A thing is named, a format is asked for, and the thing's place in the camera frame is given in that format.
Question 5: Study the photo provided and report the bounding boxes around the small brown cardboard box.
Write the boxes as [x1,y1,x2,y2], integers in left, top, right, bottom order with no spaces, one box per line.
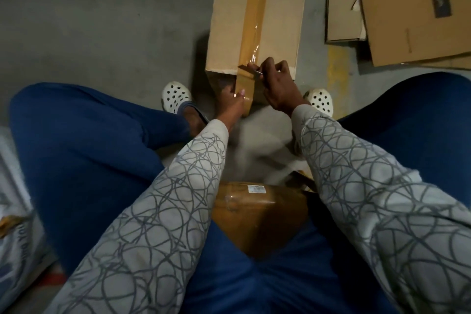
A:
[205,0,310,116]

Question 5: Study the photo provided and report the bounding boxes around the person's blue trousers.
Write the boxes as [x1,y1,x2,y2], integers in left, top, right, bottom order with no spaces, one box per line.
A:
[7,71,471,314]

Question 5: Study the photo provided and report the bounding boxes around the person's white clog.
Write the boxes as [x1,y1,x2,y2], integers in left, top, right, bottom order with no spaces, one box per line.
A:
[161,80,210,138]
[290,88,334,157]

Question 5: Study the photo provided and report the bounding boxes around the person's right white clog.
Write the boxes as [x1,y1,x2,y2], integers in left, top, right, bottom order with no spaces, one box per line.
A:
[290,88,334,157]

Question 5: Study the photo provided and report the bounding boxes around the person's right forearm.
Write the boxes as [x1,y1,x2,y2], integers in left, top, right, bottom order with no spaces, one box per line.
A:
[291,104,471,314]

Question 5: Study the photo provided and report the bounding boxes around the person's left white clog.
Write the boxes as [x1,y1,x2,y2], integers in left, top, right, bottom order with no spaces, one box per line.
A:
[161,80,210,138]

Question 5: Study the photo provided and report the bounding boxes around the white woven sack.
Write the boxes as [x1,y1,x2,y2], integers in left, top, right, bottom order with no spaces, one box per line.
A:
[0,126,60,311]

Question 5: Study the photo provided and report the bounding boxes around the person's left hand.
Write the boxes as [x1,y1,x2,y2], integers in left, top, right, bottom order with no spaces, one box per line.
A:
[215,87,247,133]

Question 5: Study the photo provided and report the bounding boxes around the flat brown cardboard sheet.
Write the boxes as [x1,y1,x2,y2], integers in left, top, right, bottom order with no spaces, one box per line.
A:
[419,54,471,71]

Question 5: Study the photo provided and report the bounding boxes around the large flat black-label cardboard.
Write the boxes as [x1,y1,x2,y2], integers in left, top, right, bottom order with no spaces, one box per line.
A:
[353,0,471,70]

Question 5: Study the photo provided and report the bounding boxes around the person's right hand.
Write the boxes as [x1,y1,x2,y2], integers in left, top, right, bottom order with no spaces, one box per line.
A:
[246,57,310,117]

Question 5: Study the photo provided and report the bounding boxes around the brown plastic-wrapped stool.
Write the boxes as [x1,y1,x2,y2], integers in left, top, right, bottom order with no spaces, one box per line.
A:
[212,181,314,260]

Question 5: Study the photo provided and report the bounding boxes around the person's left forearm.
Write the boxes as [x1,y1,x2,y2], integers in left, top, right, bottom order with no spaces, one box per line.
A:
[44,119,231,314]

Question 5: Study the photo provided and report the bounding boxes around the small cardboard box being taped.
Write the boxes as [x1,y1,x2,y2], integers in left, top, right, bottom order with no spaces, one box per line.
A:
[326,0,367,45]

